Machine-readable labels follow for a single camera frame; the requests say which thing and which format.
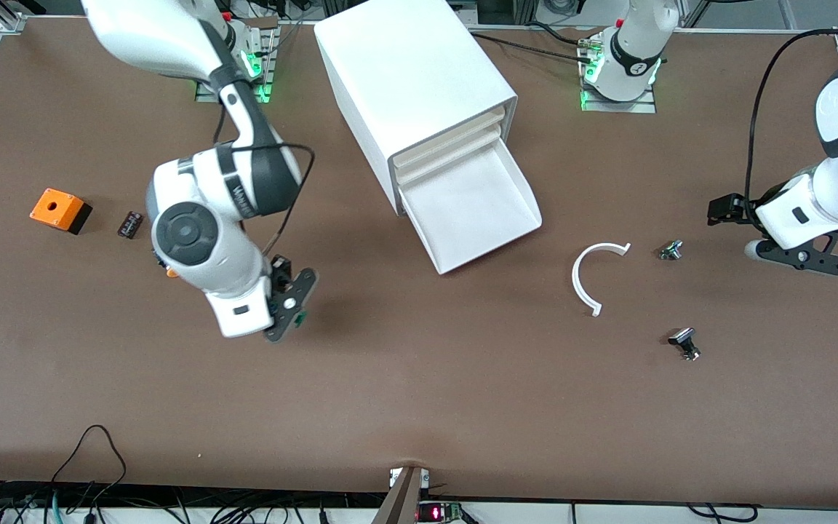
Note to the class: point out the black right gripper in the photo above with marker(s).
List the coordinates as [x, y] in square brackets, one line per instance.
[280, 271]

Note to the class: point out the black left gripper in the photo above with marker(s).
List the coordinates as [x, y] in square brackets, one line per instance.
[742, 206]

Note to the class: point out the white plastic drawer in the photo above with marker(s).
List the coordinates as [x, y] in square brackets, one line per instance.
[448, 156]
[448, 141]
[477, 211]

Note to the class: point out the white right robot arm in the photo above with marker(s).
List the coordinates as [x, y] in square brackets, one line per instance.
[186, 233]

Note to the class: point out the yellow push button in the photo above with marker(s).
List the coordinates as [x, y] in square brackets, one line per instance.
[172, 274]

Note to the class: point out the white drawer cabinet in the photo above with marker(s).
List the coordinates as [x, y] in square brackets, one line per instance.
[404, 65]

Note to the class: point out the small black terminal block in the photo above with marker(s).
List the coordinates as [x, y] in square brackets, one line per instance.
[130, 225]

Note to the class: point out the white curved plastic arc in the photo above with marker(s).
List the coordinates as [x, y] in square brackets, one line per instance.
[575, 280]

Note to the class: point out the orange box with black base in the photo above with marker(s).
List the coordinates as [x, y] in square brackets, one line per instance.
[55, 207]

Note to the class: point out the metal table clamp bar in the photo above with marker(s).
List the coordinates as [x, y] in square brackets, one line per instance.
[401, 502]

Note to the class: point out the device with red display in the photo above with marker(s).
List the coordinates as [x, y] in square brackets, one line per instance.
[437, 512]

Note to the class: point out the small metal switch part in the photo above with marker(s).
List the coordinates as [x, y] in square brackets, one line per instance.
[671, 250]

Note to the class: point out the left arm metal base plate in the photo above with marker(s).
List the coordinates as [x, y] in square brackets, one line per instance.
[644, 105]

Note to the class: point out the black selector switch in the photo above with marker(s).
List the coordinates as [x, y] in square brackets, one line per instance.
[684, 342]

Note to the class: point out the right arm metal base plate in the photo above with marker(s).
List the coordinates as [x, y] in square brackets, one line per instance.
[268, 91]

